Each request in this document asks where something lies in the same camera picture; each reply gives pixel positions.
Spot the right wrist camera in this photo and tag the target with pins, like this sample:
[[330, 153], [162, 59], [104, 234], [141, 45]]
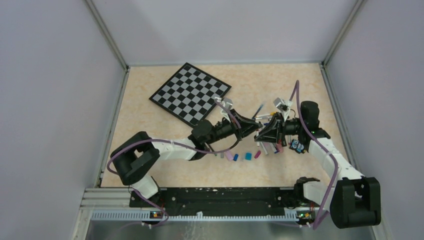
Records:
[[283, 106]]

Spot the blue marker cap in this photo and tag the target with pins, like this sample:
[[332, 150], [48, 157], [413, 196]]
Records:
[[236, 157]]

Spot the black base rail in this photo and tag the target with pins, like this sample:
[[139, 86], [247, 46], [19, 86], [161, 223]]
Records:
[[242, 202]]

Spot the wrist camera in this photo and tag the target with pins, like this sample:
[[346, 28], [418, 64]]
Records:
[[283, 106], [225, 106]]

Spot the magenta pen cap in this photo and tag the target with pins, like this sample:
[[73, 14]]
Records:
[[258, 153]]

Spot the purple highlighter cap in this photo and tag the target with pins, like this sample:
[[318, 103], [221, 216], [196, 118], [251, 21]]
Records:
[[229, 156]]

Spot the light blue highlighter cap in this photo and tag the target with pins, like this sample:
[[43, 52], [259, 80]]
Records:
[[248, 156]]

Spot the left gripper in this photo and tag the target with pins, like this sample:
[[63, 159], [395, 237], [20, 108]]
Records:
[[247, 125]]

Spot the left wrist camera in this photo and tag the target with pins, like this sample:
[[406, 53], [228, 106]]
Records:
[[225, 106]]

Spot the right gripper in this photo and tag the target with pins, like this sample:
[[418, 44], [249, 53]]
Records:
[[270, 134]]

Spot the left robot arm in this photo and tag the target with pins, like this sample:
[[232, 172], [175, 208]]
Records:
[[134, 158]]

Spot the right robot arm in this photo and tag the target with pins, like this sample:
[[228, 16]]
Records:
[[350, 198]]

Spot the owl eraser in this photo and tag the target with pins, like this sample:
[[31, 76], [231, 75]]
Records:
[[296, 146]]

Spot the pink highlighter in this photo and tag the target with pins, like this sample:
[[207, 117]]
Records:
[[279, 148]]

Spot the black grey chessboard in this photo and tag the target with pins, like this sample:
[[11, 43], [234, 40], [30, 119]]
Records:
[[189, 94]]

